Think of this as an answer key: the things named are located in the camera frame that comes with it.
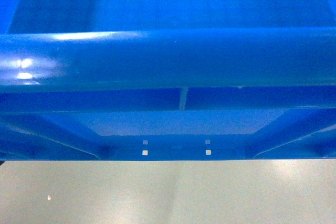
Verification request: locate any large blue plastic crate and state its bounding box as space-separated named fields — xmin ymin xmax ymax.
xmin=1 ymin=0 xmax=335 ymax=162

